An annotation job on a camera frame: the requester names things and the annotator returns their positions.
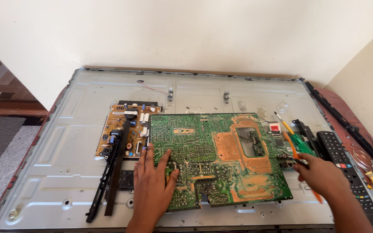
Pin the person's left hand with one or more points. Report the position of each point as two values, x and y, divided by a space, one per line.
149 191

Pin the person's right hand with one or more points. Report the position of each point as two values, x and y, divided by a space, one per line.
324 178

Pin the person's right fingers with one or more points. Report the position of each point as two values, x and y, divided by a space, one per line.
301 170

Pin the metal tweezers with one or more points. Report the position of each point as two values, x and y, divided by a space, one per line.
291 158

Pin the orange plastic pry tool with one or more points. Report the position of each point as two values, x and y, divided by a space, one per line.
290 144

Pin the large green circuit board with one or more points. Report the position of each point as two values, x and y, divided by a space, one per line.
212 155

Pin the small green main board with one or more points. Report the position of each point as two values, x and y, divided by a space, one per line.
278 142

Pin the black remote control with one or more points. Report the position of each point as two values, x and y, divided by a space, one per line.
338 155

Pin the yellow thin brush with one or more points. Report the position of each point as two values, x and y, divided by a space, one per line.
283 123

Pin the small black plastic module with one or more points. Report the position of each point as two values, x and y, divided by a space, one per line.
127 180

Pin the black flat plastic strip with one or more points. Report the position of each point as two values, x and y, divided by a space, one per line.
117 174

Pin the brown power supply board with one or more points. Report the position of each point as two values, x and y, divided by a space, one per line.
118 124

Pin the grey metal television back panel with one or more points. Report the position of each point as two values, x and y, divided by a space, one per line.
76 136

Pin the brown wooden door sill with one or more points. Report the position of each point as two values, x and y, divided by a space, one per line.
8 108

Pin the black angled plastic bracket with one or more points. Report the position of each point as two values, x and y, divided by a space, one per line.
308 136

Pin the long black plastic frame strip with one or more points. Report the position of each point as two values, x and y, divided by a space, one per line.
342 118

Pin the black plastic ribbed bracket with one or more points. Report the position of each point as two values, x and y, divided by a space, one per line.
104 184

